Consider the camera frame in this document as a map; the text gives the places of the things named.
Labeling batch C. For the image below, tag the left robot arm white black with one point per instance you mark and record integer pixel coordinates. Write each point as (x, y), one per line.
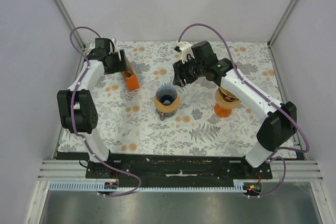
(77, 110)

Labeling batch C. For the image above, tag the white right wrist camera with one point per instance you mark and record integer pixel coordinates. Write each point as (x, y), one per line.
(185, 51)

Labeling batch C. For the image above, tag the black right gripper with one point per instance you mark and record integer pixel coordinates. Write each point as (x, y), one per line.
(180, 68)

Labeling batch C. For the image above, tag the orange coffee filter box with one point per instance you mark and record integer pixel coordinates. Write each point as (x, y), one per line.
(130, 77)

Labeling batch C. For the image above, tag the blue cone dripper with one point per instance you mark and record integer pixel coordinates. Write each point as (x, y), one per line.
(166, 94)

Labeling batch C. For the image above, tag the floral patterned table mat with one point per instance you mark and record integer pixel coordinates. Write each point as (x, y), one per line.
(128, 122)

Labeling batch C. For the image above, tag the aluminium rail front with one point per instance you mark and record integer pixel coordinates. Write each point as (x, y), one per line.
(296, 171)

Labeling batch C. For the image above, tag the aluminium frame post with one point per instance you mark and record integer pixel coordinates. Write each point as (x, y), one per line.
(69, 23)
(288, 11)

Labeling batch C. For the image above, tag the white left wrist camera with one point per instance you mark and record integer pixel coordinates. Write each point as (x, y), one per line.
(113, 44)

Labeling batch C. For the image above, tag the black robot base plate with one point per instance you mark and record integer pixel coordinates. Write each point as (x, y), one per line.
(169, 170)

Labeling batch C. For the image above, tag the bamboo ring dripper stand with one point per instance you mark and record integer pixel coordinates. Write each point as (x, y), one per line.
(224, 104)

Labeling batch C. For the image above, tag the grey ribbed glass carafe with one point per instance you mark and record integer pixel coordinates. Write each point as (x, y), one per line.
(164, 115)

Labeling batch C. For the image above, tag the light blue cable duct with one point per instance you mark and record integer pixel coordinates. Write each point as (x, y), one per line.
(111, 187)

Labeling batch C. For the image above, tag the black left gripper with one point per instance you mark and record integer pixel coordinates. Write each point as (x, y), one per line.
(121, 65)

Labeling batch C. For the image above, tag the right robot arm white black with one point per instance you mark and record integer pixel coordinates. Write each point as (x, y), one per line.
(277, 119)

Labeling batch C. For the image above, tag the aluminium frame post left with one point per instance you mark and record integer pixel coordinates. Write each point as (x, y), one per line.
(69, 23)

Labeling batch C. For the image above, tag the ribbed glass coffee dripper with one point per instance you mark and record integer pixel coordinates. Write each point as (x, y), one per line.
(227, 96)

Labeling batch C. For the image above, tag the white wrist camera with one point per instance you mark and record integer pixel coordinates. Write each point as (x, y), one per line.
(185, 51)
(113, 44)

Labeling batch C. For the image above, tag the aluminium frame post right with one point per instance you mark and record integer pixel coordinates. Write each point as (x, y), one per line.
(288, 11)

